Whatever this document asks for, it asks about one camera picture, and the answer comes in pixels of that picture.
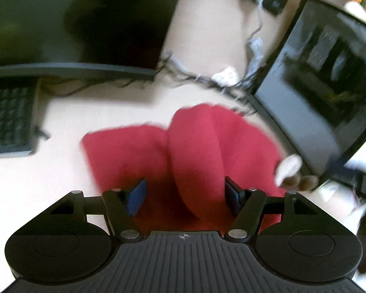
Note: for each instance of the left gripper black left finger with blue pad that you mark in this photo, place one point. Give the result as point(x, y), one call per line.
point(121, 205)

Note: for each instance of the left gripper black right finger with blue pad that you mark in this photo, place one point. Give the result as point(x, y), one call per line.
point(246, 207)

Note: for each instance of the red fleece garment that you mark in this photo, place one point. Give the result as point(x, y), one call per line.
point(185, 166)

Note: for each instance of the crumpled white tissue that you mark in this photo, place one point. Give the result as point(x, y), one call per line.
point(227, 77)

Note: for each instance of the black mechanical keyboard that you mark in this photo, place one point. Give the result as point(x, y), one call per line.
point(18, 104)

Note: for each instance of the black curved monitor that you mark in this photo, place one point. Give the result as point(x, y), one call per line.
point(83, 39)

